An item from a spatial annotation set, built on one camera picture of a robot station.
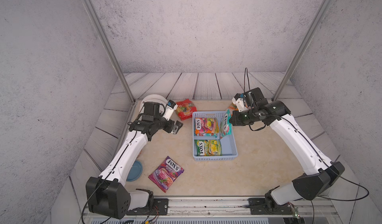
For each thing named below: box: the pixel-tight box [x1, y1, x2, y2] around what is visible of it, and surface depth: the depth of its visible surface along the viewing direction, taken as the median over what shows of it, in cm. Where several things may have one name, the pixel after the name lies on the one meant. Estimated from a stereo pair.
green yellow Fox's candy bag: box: [193, 139, 223, 157], surface depth 94 cm
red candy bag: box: [175, 98, 197, 121], surface depth 111 cm
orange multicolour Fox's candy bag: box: [194, 117, 220, 137], surface depth 101 cm
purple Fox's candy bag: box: [148, 155, 185, 194], surface depth 84 cm
